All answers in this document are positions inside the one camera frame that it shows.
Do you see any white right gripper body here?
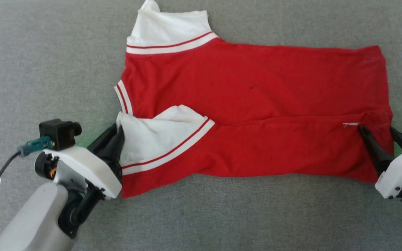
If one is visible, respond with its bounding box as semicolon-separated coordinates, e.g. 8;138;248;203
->
375;144;402;200

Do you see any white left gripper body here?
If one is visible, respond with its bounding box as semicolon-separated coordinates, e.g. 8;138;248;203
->
35;146;123;200

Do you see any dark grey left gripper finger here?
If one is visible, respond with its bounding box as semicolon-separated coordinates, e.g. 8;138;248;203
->
98;126;125;166
87;123;118;154

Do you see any red and white t-shirt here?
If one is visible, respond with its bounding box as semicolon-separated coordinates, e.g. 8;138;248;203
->
114;0;395;198

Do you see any teal cable connector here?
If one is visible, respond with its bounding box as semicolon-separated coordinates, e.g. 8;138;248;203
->
17;136;54;157

